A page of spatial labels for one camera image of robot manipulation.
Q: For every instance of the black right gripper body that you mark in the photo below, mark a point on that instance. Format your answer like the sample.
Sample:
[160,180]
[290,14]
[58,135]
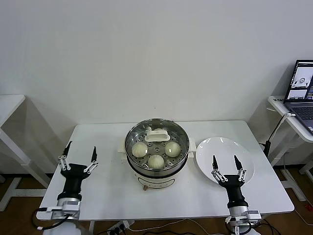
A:
[233,188]

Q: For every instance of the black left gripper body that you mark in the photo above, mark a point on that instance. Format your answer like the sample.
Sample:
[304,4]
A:
[73,178]

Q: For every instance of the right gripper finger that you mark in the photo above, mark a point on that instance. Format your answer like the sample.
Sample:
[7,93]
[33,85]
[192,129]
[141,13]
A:
[215,164]
[239,164]

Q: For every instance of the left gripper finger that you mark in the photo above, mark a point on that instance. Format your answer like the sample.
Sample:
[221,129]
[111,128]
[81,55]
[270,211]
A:
[94,156]
[67,149]

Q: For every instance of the white steamed baozi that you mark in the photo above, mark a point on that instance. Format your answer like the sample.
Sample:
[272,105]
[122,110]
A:
[139,149]
[172,148]
[155,161]
[158,130]

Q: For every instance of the round glass pot lid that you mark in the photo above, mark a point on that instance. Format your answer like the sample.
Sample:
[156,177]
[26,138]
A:
[157,135]

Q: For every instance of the stainless steel steamer basket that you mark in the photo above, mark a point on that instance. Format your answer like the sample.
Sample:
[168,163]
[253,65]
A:
[192,145]

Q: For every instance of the white round plate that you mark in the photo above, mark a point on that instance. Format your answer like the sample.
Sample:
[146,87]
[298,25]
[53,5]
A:
[220,151]

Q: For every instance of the white electric cooker base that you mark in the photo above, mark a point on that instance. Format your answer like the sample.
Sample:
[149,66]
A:
[156,181]

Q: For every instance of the white power strip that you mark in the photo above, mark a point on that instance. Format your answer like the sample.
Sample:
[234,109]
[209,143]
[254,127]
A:
[117,227]

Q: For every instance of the white laptop side table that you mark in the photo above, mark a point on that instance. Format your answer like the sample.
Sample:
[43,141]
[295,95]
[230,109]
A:
[277,104]

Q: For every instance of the white empty side table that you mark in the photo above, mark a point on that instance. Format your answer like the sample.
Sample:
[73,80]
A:
[9,102]

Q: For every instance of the small red floor object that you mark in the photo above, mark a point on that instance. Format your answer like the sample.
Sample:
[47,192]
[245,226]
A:
[309,207]

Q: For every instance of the grey open laptop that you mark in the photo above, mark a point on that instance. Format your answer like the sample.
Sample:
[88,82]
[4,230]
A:
[303,112]

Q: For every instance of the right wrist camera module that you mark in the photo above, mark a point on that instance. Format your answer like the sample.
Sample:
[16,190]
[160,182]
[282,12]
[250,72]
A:
[254,215]

